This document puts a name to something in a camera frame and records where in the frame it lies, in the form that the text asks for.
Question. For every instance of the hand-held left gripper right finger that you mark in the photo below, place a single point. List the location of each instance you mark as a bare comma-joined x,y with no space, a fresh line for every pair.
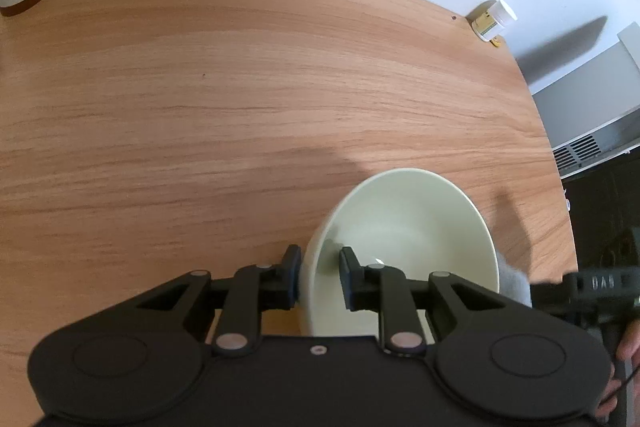
345,279

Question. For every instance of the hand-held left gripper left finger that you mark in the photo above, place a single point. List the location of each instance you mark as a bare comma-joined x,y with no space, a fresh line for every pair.
294,279

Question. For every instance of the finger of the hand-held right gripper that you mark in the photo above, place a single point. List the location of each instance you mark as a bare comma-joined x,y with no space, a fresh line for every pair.
547,293

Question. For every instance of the grey cleaning cloth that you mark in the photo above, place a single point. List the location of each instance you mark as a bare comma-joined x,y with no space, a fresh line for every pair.
515,282

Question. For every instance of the pale green ceramic bowl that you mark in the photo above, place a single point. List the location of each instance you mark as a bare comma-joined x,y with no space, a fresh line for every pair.
415,227

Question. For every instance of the person's right hand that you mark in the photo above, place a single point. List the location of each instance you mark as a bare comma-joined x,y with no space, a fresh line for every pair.
629,347

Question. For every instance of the small white pill bottle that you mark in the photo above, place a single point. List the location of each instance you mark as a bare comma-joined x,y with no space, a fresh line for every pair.
492,19

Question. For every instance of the white wall heater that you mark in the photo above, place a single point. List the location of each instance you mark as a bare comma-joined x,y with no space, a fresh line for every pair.
585,107

